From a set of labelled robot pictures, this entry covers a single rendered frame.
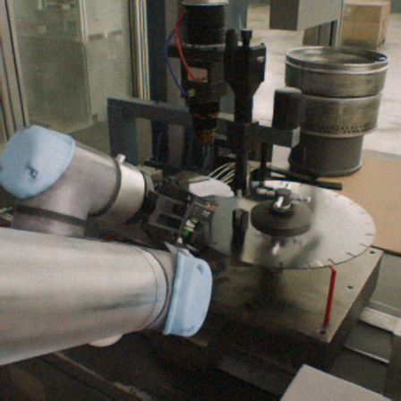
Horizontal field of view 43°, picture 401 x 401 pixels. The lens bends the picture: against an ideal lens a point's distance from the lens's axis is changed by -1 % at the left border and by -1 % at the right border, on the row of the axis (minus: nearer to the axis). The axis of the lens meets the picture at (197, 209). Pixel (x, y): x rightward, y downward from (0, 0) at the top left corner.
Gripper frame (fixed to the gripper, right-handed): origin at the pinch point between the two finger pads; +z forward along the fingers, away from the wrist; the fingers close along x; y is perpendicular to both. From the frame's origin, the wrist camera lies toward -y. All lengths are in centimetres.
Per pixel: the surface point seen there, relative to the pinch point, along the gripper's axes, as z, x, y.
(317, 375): 2.2, -11.5, 24.5
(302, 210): 20.6, 8.4, 2.5
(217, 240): 6.7, -2.2, -2.1
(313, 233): 18.1, 5.4, 7.8
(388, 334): 36.2, -6.0, 20.9
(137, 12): 69, 64, -135
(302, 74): 58, 47, -36
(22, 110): 32, 6, -122
